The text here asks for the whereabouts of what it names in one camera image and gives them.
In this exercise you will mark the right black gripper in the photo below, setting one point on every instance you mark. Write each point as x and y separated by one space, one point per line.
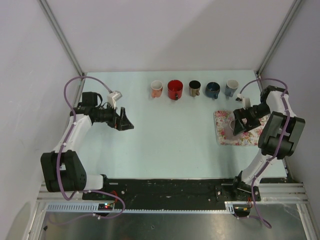
239 127

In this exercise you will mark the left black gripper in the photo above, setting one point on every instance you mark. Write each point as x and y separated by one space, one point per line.
120 123

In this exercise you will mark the lilac mug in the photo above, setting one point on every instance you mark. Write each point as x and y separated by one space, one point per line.
232 125

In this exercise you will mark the grey mug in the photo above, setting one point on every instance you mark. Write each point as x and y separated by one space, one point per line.
231 87

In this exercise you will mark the blue mug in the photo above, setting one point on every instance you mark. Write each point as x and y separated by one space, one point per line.
212 90

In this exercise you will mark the red mug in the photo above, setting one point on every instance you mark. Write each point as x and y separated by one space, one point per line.
175 89

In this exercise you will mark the brown patterned mug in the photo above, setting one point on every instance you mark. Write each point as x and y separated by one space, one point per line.
194 88

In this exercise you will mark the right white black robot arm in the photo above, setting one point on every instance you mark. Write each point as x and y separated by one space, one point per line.
278 139

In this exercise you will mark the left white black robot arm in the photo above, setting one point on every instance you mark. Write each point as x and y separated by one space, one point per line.
62 168

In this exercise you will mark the pink white mug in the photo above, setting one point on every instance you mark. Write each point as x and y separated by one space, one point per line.
156 89

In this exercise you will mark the floral tray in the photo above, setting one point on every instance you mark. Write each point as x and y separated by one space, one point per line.
225 136

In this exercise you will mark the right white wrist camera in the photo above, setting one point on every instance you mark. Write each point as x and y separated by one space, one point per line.
245 101

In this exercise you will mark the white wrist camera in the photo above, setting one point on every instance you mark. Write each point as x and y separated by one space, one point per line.
245 101
113 97

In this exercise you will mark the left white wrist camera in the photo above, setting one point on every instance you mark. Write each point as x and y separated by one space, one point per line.
113 97

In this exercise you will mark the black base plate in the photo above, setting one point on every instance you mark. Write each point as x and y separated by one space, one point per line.
176 194

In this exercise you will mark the right aluminium frame post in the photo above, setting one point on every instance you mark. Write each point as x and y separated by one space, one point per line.
281 32

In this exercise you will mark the aluminium frame post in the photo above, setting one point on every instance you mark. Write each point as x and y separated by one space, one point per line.
281 32
49 14

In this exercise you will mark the left aluminium frame post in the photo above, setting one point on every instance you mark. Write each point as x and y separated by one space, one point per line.
49 14

